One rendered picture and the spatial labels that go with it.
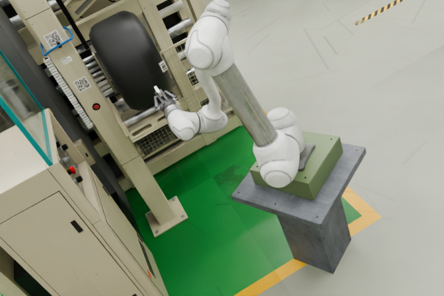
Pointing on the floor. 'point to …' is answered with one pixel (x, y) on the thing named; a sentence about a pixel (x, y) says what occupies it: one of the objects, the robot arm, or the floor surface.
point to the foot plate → (169, 220)
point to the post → (145, 178)
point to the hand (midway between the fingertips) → (158, 91)
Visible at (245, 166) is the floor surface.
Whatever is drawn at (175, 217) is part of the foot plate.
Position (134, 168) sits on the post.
